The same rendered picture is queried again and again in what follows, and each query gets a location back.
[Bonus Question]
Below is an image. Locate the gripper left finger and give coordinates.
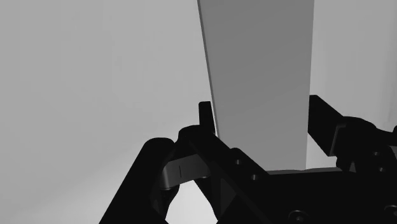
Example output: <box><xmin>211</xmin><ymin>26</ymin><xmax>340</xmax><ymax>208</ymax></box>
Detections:
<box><xmin>99</xmin><ymin>101</ymin><xmax>271</xmax><ymax>224</ymax></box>

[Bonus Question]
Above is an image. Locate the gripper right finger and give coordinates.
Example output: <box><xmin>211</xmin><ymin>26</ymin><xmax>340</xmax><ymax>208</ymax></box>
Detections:
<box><xmin>307</xmin><ymin>94</ymin><xmax>397</xmax><ymax>215</ymax></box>

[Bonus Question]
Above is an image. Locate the grey upright flat panel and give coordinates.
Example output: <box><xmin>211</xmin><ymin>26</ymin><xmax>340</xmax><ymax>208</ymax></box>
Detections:
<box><xmin>197</xmin><ymin>0</ymin><xmax>315</xmax><ymax>171</ymax></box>

